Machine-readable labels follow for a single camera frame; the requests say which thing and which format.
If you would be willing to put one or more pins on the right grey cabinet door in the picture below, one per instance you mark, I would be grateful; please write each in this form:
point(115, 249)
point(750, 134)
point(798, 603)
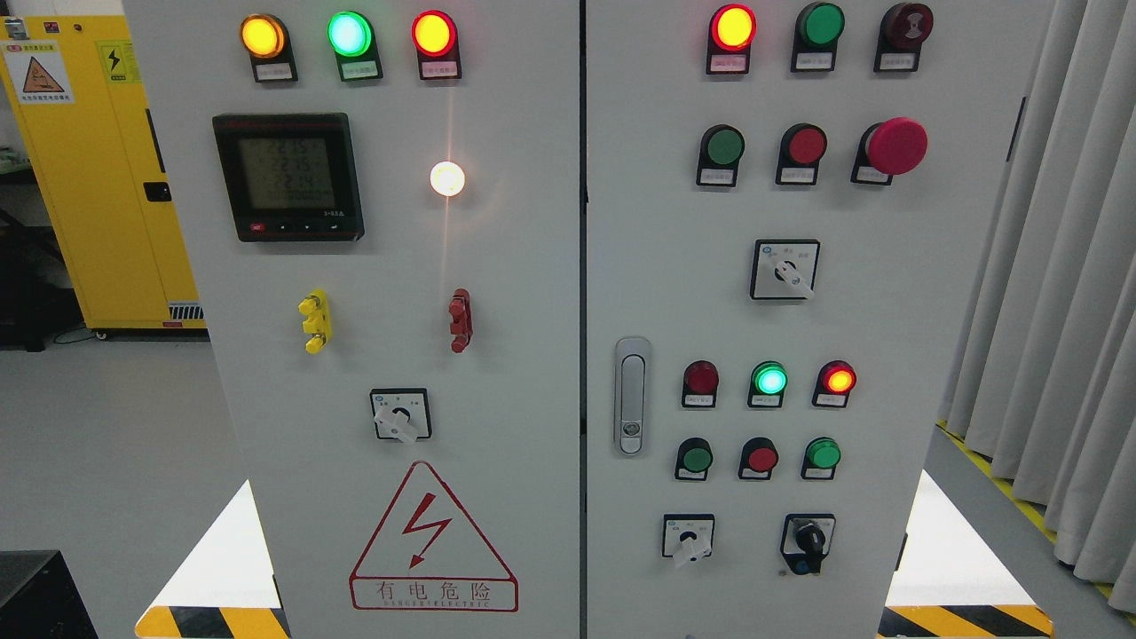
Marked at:
point(671, 261)

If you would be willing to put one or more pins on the green start push button upper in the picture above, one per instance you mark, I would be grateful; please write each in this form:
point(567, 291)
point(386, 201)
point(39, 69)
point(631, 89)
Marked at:
point(720, 151)

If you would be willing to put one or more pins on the dark red buzzer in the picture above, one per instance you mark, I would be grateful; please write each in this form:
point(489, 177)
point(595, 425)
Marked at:
point(903, 30)

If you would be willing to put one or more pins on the grey cabinet door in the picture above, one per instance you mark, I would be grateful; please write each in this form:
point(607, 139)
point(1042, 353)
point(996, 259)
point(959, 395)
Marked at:
point(671, 261)
point(505, 412)

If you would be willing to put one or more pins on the red lit indicator light lower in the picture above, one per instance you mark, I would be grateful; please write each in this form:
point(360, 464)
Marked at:
point(834, 382)

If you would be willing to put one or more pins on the silver door latch handle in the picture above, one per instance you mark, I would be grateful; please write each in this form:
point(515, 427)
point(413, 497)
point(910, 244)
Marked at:
point(632, 357)

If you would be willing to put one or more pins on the yellow safety storage cabinet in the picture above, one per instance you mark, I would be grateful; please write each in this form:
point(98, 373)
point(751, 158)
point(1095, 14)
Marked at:
point(78, 98)

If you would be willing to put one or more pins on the red lit indicator light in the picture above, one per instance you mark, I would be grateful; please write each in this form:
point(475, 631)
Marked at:
point(437, 46)
point(730, 34)
point(834, 382)

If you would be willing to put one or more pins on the black cart at left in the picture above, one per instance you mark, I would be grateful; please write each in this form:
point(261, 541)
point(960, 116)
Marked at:
point(32, 306)

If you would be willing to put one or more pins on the white lit indicator light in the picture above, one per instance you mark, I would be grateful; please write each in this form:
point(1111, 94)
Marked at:
point(447, 178)

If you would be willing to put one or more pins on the left door selector switch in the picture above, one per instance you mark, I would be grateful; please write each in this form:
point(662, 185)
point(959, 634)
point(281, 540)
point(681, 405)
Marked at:
point(401, 414)

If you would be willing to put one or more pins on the red stop push button upper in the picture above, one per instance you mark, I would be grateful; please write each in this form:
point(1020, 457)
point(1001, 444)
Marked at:
point(800, 152)

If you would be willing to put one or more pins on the left grey cabinet door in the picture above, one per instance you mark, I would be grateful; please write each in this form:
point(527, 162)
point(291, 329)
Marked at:
point(505, 412)

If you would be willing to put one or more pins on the yellow terminal connector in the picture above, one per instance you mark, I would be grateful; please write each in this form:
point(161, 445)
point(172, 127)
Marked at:
point(315, 309)

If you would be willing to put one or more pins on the green push button lower right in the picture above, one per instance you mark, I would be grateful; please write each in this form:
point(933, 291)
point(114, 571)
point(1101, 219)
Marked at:
point(820, 460)

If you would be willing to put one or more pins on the dark green indicator light top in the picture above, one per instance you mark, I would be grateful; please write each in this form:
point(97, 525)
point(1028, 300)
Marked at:
point(817, 33)

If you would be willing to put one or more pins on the black key selector switch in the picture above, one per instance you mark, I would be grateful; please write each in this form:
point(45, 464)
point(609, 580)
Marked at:
point(807, 541)

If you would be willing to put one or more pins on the green push button lower left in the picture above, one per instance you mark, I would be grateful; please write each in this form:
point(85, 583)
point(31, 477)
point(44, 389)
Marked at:
point(694, 458)

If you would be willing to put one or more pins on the black box bottom left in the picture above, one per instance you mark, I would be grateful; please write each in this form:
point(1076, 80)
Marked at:
point(39, 598)

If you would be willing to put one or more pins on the yellow indicator light top left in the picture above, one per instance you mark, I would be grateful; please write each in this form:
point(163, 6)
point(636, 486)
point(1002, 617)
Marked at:
point(267, 42)

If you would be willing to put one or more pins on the lower white selector switch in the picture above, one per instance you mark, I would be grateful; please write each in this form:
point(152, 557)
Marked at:
point(688, 538)

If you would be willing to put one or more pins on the green lit indicator light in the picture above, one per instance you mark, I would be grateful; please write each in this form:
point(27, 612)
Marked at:
point(352, 39)
point(767, 387)

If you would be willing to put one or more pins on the dark red indicator light lower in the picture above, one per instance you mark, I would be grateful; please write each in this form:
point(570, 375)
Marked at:
point(700, 385)

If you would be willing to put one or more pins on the red lit indicator light left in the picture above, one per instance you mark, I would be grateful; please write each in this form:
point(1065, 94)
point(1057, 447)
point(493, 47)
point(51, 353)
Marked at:
point(437, 46)

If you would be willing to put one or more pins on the black digital power meter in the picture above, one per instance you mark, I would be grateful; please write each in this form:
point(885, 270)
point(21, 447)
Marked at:
point(290, 177)

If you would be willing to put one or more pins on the red push button lower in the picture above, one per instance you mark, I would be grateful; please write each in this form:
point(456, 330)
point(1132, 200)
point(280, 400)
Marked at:
point(759, 457)

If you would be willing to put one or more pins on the green lit indicator light lower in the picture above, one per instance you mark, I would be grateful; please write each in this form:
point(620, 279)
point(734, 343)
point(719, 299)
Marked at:
point(767, 387)

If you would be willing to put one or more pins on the upper right selector switch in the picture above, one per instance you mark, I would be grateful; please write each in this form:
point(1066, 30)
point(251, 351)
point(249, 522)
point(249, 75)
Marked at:
point(784, 269)

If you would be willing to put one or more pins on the red terminal connector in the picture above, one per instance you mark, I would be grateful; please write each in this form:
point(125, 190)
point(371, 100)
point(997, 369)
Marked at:
point(461, 320)

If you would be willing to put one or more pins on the green lit indicator light left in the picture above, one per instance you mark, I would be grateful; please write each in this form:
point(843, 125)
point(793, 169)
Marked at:
point(352, 39)

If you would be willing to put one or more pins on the grey curtain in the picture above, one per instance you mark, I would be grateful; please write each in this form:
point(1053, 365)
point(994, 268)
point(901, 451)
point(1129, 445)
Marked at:
point(1043, 380)

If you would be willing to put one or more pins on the red lit indicator light right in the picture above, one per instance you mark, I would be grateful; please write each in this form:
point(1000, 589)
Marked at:
point(730, 34)

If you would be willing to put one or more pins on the red emergency stop mushroom button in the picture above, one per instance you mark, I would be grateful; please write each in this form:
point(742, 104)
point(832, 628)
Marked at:
point(887, 149)

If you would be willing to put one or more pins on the red electric danger warning sticker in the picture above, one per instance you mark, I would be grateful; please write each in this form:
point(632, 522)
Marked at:
point(428, 554)

